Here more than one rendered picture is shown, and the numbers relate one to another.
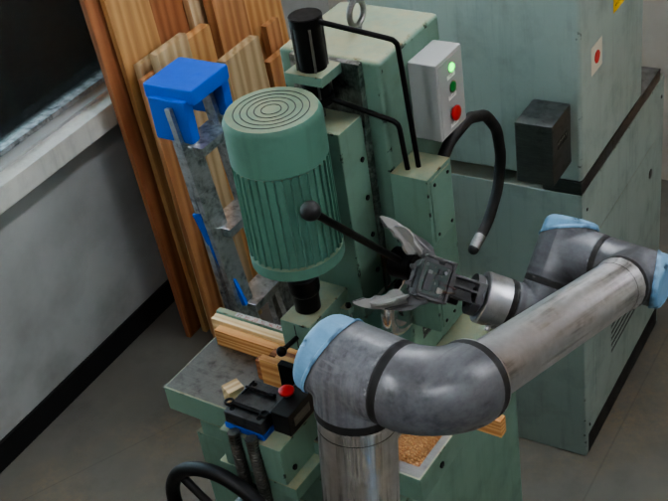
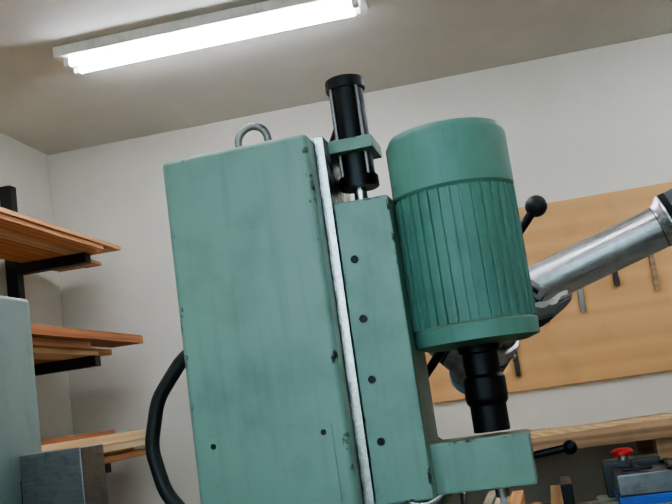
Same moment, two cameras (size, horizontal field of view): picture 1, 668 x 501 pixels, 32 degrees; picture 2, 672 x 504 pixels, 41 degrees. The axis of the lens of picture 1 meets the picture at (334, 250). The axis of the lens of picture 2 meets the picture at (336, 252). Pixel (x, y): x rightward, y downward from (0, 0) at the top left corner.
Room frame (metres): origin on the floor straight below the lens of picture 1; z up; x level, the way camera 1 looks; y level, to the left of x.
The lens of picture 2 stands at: (2.51, 1.14, 1.15)
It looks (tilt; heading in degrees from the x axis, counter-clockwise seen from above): 9 degrees up; 244
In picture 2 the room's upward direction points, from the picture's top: 8 degrees counter-clockwise
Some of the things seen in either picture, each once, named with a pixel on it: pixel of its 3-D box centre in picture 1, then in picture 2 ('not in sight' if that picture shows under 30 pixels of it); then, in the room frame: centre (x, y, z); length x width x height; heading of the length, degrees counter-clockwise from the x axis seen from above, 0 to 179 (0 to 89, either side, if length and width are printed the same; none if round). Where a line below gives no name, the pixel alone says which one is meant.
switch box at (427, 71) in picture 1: (437, 90); not in sight; (1.95, -0.24, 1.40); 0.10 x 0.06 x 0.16; 142
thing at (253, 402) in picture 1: (268, 408); (647, 475); (1.61, 0.17, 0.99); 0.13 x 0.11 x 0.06; 52
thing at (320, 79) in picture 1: (313, 58); (348, 134); (1.89, -0.02, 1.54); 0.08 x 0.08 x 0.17; 52
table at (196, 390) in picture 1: (301, 422); not in sight; (1.69, 0.12, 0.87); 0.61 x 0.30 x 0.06; 52
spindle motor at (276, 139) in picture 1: (285, 185); (460, 238); (1.78, 0.07, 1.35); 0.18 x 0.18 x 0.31
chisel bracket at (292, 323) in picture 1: (317, 319); (483, 466); (1.80, 0.05, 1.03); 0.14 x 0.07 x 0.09; 142
